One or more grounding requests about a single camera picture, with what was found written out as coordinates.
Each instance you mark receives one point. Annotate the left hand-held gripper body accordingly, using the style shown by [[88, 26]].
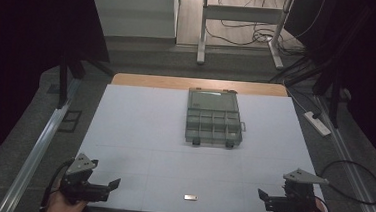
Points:
[[79, 178]]

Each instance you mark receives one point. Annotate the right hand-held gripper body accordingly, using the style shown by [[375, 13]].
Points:
[[298, 197]]

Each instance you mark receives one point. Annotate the person's left hand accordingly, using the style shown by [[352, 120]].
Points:
[[63, 207]]

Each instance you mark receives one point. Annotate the white table cover sheet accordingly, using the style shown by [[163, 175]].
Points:
[[140, 142]]

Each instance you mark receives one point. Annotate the dark floor outlet cover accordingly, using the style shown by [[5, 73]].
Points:
[[70, 121]]

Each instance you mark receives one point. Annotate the small silver metal piece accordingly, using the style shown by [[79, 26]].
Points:
[[191, 197]]

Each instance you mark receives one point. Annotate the white power strip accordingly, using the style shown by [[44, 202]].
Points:
[[317, 123]]

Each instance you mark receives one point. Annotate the clear grey compartment organizer box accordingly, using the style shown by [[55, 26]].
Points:
[[213, 121]]

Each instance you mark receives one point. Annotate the black stand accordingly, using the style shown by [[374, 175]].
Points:
[[335, 103], [64, 80]]

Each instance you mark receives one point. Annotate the dark curtain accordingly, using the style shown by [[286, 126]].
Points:
[[372, 72], [19, 57]]

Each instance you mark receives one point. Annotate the white cabinet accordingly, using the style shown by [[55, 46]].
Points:
[[135, 12]]

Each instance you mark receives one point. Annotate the aluminium floor rail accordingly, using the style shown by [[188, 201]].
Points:
[[36, 149], [355, 171]]

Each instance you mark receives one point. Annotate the white metal desk frame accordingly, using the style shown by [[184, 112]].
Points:
[[239, 13]]

